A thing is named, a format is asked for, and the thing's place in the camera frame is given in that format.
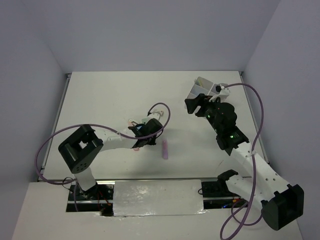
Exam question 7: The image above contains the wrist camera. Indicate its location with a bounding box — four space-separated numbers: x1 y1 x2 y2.
209 84 231 101
146 109 162 122

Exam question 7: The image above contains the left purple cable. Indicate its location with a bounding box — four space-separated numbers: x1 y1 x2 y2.
34 102 172 186

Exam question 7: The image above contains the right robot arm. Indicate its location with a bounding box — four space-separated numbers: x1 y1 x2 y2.
184 93 304 231

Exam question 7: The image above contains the purple highlighter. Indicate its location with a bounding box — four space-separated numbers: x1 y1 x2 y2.
162 139 169 160

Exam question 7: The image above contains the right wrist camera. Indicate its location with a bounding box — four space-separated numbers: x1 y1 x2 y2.
209 84 231 101

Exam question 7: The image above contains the yellow highlighter pen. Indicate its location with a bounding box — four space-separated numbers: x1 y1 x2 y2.
194 78 203 87

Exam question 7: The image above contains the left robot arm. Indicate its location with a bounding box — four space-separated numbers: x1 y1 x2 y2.
58 118 163 200

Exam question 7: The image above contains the white compartment container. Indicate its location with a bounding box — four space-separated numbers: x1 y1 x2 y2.
211 82 230 101
186 76 215 99

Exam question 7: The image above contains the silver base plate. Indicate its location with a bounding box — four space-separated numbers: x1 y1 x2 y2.
113 179 206 217

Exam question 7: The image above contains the white compartment container right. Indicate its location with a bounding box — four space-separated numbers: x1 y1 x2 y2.
211 82 230 101

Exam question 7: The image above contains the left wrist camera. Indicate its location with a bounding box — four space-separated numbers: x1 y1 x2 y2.
146 109 162 122

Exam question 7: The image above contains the white compartment container left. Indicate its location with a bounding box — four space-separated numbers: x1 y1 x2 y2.
186 76 215 99

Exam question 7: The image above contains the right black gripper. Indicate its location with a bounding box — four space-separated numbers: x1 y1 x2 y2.
184 93 223 134

